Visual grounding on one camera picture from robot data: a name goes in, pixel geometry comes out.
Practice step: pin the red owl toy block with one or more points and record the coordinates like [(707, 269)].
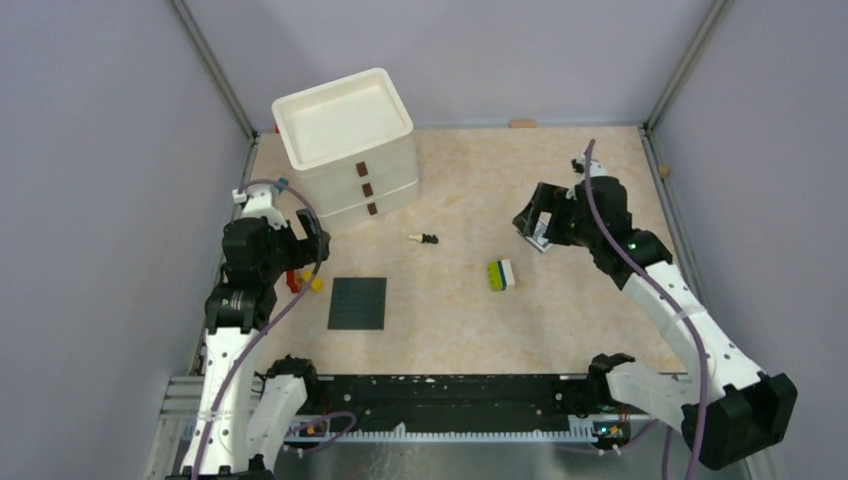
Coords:
[(294, 281)]

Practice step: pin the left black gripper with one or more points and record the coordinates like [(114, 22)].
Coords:
[(306, 250)]

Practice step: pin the dark grey studded baseplate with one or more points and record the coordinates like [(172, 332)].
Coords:
[(358, 304)]

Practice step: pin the yellow toy block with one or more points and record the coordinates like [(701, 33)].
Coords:
[(314, 281)]

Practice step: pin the white bottom drawer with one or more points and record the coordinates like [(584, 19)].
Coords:
[(370, 209)]

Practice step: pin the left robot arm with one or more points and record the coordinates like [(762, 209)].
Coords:
[(276, 231)]

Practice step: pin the blue playing card box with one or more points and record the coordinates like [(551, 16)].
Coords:
[(538, 240)]

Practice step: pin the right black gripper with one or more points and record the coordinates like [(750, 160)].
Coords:
[(547, 198)]

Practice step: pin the white drawer organizer cabinet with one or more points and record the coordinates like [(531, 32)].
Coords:
[(341, 118)]

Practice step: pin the green blue toy brick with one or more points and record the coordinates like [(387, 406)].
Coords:
[(500, 275)]

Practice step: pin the teal toy block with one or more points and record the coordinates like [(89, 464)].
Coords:
[(283, 182)]

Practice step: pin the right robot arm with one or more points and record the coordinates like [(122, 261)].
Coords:
[(729, 407)]

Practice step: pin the white drawer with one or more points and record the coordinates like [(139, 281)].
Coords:
[(396, 161), (339, 194), (370, 209)]

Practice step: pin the wooden block at wall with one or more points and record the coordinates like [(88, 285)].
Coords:
[(522, 124)]

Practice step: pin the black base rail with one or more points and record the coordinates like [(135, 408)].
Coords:
[(553, 407)]

